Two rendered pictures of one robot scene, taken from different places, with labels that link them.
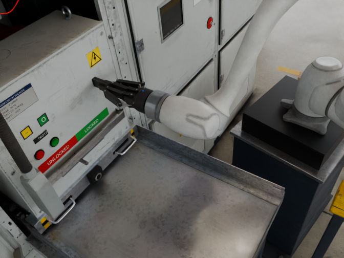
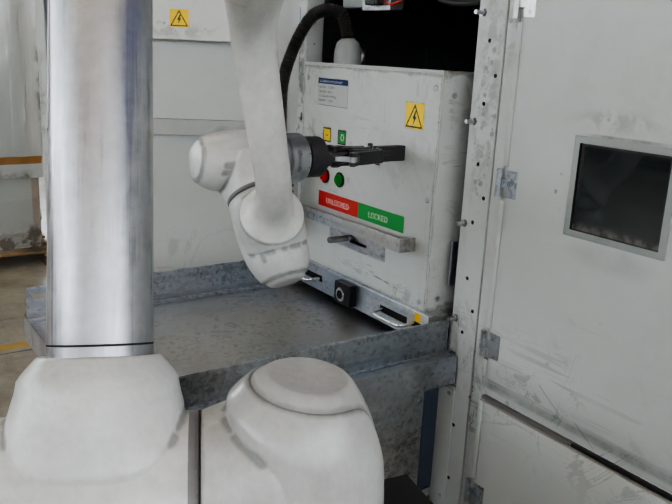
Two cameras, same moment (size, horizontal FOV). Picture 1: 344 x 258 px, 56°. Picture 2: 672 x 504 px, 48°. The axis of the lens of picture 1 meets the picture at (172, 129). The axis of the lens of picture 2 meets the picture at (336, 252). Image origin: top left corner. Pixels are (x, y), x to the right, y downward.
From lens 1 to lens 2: 1.78 m
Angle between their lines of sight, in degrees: 91
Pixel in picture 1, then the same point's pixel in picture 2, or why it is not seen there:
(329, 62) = (300, 377)
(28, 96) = (342, 95)
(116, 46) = (477, 149)
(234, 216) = not seen: hidden behind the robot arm
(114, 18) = (489, 95)
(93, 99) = (393, 180)
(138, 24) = (517, 136)
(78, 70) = (391, 114)
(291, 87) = not seen: outside the picture
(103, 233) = (250, 305)
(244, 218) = not seen: hidden behind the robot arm
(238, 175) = (211, 390)
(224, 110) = (245, 204)
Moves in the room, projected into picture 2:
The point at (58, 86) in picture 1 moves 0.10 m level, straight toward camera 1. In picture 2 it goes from (366, 113) to (319, 111)
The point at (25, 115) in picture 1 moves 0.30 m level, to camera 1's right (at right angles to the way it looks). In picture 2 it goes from (333, 114) to (285, 124)
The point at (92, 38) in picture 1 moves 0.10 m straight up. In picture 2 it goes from (421, 84) to (425, 29)
